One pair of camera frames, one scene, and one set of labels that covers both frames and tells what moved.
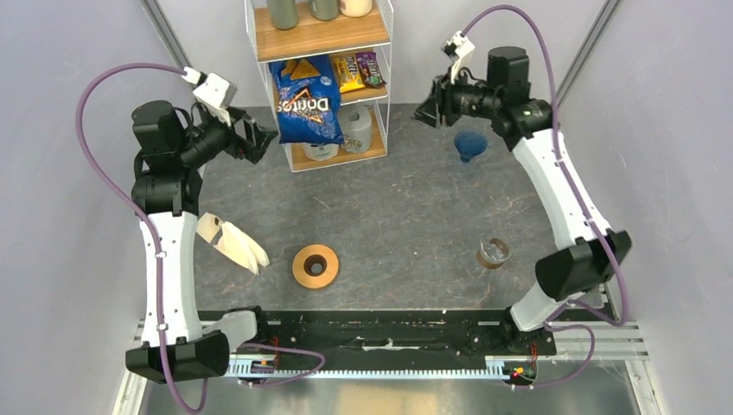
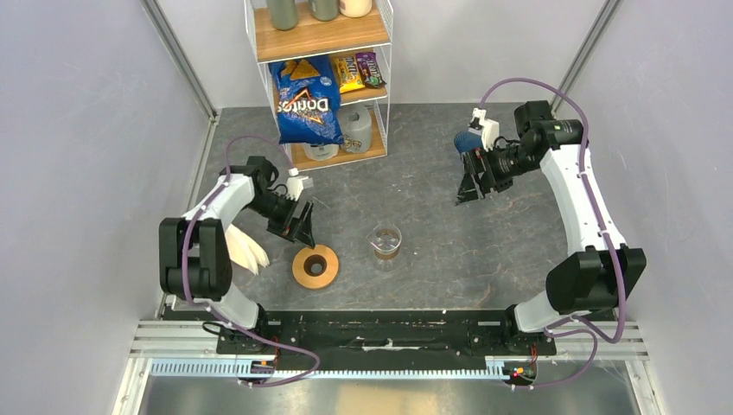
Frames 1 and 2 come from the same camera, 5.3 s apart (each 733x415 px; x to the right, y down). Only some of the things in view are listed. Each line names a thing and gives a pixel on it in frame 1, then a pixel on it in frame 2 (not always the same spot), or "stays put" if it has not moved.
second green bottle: x=324 y=9 stays put
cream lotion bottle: x=355 y=8 stays put
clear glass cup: x=493 y=252 → x=385 y=239
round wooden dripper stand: x=309 y=255 stays put
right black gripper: x=440 y=101 → x=472 y=188
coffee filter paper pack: x=230 y=242 stays put
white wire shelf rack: x=326 y=67 stays put
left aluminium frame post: x=162 y=22 stays put
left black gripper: x=258 y=138 → x=298 y=229
